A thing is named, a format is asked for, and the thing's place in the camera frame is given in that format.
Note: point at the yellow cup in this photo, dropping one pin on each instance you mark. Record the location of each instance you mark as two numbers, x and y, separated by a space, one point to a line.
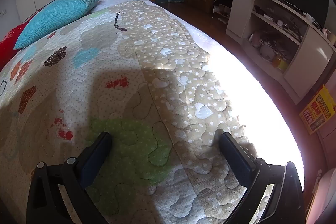
281 64

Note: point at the red patterned pillow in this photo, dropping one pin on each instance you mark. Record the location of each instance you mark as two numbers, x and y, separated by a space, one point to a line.
10 43

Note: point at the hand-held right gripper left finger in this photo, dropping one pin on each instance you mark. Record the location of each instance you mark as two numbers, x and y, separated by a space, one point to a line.
96 158

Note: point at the patchwork heart print quilt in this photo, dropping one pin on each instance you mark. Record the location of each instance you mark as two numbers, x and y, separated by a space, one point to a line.
157 82

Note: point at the turquoise knitted pillow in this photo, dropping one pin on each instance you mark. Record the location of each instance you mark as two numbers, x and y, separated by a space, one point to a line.
57 16

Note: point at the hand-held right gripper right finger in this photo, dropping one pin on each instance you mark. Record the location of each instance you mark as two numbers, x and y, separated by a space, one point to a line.
233 158

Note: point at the white television cabinet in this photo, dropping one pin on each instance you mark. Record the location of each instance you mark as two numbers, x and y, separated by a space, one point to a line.
240 11

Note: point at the yellow red box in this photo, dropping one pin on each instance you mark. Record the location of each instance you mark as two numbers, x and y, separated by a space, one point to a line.
319 111

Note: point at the white plastic container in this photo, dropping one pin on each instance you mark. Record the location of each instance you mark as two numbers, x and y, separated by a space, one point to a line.
324 200

